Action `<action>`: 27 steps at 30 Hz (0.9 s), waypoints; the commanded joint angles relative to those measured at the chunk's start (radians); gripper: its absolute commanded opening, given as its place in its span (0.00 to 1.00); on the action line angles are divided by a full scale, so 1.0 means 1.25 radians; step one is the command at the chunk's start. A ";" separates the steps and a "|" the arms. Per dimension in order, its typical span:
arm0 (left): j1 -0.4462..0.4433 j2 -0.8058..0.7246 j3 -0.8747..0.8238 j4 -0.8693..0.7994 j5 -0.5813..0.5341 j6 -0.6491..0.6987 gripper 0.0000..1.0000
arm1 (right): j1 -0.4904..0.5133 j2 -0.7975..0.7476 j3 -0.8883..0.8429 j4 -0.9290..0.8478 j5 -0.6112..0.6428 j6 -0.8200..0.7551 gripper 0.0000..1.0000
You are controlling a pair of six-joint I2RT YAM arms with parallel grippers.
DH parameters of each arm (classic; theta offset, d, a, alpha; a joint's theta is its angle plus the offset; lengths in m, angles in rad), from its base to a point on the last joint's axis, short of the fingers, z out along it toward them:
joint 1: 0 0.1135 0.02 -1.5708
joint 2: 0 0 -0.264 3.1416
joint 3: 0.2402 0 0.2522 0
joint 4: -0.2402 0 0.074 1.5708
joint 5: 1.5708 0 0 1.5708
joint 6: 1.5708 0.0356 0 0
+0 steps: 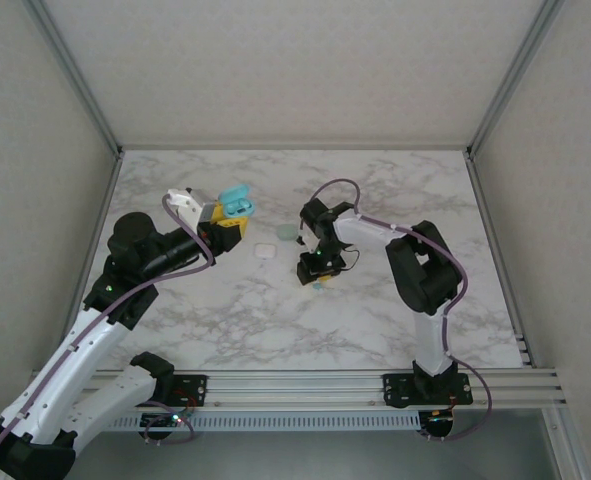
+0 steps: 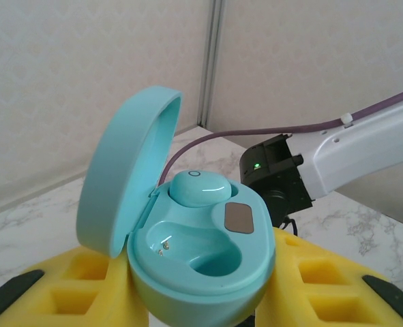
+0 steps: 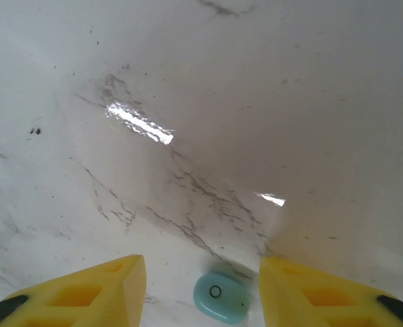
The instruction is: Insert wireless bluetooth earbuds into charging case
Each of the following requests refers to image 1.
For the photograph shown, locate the blue earbud charging case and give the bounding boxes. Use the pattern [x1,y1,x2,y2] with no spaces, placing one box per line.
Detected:
[218,184,255,219]

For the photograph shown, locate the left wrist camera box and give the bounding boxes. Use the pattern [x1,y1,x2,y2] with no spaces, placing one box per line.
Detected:
[166,187,220,229]

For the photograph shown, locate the aluminium table edge rail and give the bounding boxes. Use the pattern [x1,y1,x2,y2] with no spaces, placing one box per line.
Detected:
[464,152,535,369]
[52,149,126,372]

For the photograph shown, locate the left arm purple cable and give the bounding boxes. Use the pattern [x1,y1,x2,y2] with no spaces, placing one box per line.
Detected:
[0,193,217,469]

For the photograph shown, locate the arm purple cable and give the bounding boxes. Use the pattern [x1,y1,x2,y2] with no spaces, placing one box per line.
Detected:
[0,193,217,469]
[309,178,494,442]

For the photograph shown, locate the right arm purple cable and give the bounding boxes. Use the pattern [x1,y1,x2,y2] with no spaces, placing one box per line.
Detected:
[309,178,494,442]

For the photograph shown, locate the aluminium table rear rail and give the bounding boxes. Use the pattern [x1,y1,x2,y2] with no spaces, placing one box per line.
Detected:
[119,144,471,153]

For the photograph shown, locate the aluminium mounting rail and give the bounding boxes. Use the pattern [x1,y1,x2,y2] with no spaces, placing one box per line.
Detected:
[22,368,569,411]

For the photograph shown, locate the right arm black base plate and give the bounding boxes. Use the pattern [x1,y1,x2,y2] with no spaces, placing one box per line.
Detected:
[382,372,475,406]

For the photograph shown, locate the grey slotted cable duct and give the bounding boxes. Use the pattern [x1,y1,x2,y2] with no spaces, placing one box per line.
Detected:
[39,412,421,432]

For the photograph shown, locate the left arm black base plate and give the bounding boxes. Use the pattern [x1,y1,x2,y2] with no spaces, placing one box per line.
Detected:
[115,373,209,407]

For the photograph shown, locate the aluminium frame post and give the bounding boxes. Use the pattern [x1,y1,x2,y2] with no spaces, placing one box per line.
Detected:
[464,0,566,159]
[27,0,125,156]

